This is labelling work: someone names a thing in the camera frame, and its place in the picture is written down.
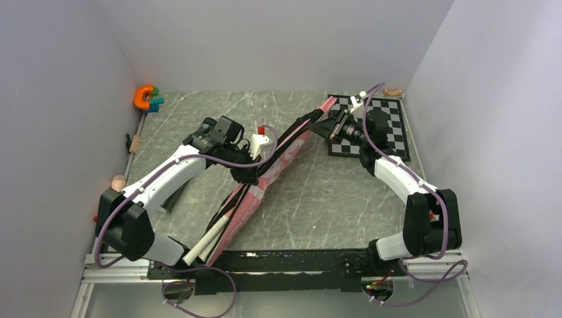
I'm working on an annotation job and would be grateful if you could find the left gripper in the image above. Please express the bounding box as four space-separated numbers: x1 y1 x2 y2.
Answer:
221 144 262 186

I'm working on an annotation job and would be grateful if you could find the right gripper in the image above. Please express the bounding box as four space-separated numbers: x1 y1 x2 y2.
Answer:
309 107 370 148

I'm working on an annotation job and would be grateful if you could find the pink badminton racket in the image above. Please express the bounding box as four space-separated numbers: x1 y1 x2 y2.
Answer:
182 216 229 265
198 217 229 261

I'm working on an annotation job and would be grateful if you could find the pink racket bag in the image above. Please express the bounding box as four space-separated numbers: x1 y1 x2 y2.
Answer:
198 97 336 266

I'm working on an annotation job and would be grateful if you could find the black shuttlecock tube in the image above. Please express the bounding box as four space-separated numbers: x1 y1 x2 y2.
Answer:
157 184 187 214

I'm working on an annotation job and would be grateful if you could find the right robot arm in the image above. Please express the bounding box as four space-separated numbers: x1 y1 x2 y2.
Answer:
310 108 462 275

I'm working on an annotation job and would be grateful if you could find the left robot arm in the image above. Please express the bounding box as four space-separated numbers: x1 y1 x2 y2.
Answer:
93 116 278 278

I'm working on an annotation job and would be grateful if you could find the small wooden arch block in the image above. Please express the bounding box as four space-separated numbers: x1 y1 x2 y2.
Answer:
383 87 403 98

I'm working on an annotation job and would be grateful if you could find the black white chessboard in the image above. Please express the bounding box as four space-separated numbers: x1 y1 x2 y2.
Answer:
327 94 411 162

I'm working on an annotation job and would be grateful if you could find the teal blue toy block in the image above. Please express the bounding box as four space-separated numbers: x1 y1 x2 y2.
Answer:
147 86 165 113

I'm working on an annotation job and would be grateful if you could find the orange C-shaped toy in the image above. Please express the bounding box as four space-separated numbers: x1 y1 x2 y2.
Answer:
133 84 155 110

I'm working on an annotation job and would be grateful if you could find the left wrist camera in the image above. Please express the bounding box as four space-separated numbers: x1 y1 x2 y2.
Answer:
249 126 273 160

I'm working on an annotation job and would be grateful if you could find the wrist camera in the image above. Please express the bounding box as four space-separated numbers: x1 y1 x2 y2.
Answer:
349 91 368 117
249 126 273 160

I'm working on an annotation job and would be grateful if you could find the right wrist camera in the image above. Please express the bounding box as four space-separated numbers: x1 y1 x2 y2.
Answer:
349 91 368 117

